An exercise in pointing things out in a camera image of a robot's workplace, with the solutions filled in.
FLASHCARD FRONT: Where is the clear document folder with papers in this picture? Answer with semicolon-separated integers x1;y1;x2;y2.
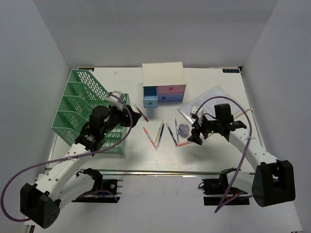
176;85;252;127

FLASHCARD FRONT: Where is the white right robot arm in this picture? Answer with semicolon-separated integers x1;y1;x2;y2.
188;103;295;207

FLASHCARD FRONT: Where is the purple gel pen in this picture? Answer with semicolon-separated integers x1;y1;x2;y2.
166;122;177;146

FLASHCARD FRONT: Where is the purple-blue wide drawer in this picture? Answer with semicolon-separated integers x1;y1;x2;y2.
157;93;184;103

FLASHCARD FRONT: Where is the cream drawer cabinet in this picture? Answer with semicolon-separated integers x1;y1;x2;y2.
142;62;185;86

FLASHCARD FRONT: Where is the light blue drawer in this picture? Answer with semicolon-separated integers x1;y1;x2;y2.
143;86;158;108

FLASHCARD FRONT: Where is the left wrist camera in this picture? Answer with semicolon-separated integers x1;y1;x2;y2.
107;91;125;111

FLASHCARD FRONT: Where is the light blue pen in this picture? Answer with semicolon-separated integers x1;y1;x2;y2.
174;118;179;144

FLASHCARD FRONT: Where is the green file organizer rack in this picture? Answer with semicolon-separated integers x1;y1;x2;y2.
50;69;131;156

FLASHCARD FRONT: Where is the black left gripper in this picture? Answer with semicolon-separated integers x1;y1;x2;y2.
101;103;141;136

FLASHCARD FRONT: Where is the pink drawer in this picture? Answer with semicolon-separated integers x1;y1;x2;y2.
157;84;186;95

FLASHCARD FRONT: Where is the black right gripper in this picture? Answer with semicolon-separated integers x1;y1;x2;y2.
188;114;222;145

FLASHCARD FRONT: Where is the red gel pen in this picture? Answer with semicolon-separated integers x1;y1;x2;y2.
134;104;149;122

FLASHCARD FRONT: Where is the purple cable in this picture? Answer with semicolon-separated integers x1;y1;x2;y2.
196;96;253;214
0;94;134;222

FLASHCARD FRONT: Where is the yellow highlighter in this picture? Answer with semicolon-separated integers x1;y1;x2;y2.
155;119;164;143

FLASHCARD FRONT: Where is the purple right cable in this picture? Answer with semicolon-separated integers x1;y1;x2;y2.
196;96;253;214

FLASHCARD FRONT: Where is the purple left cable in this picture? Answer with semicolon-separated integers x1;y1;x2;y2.
0;94;134;222

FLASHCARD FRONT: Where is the aluminium table edge rail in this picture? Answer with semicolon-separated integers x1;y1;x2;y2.
45;169;277;177

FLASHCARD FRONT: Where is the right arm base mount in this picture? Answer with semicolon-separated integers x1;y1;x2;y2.
198;168;250;206

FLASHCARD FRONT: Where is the pink highlighter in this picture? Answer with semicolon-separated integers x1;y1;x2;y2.
142;126;158;150

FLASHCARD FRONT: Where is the orange highlighter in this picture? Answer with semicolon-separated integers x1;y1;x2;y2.
175;141;193;147

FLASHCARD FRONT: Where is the dark blue pen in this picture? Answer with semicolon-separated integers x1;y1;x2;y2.
156;123;165;147

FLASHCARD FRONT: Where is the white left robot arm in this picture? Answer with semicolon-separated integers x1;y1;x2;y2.
20;105;141;229

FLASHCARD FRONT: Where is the clear paperclip container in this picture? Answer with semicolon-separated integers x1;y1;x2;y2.
178;123;190;137

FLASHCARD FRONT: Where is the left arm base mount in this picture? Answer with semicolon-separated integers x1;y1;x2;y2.
72;172;123;203

